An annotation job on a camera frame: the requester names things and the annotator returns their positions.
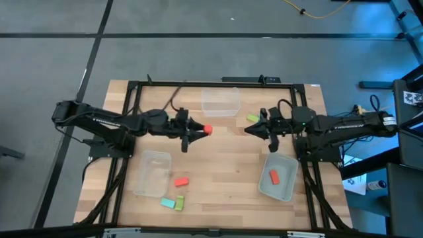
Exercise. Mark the red cube block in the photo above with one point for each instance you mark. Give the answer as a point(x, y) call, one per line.
point(208, 129)

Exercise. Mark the fiducial tag sheet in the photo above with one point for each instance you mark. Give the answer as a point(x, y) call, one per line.
point(413, 98)

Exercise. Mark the black gantry frame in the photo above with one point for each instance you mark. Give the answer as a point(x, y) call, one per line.
point(49, 231)

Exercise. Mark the green rectangular block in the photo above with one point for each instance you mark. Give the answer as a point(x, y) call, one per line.
point(253, 118)

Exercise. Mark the grey floor object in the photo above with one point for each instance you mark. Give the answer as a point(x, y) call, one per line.
point(10, 152)

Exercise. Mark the aluminium crossbar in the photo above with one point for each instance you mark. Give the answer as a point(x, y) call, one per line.
point(132, 233)

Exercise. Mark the black floor bar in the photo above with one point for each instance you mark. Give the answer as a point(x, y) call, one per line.
point(376, 85)

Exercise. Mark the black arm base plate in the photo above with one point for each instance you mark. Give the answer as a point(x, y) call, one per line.
point(99, 152)
point(330, 155)

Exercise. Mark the black table frame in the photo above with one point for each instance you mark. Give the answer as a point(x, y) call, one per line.
point(215, 85)

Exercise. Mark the green arch block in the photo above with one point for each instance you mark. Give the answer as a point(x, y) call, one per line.
point(179, 203)

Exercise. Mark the teal rectangular block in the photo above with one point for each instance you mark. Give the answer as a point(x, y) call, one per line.
point(168, 203)

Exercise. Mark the black cabinet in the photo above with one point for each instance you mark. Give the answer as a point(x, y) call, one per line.
point(406, 205)

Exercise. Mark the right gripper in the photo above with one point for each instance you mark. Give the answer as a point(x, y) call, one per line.
point(281, 127)

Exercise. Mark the black cart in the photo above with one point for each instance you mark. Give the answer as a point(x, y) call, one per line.
point(409, 139)

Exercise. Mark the black diagonal beam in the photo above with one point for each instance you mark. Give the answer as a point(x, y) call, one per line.
point(367, 162)

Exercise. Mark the white paper sheet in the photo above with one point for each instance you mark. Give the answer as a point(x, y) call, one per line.
point(357, 185)

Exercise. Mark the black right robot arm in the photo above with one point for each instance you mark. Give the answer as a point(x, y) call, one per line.
point(347, 127)

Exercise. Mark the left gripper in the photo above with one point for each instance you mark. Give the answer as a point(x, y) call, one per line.
point(185, 129)

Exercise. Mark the red rectangular block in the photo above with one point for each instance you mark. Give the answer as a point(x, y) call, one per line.
point(274, 177)
point(181, 182)

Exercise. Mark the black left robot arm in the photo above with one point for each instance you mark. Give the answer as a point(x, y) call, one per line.
point(99, 120)

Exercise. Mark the metal rack rail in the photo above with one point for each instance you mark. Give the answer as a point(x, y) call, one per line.
point(407, 33)

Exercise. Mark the clear plastic bin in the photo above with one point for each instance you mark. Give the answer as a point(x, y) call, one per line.
point(152, 185)
point(220, 109)

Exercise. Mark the translucent grey plastic bin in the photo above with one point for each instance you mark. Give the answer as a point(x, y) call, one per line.
point(284, 188)

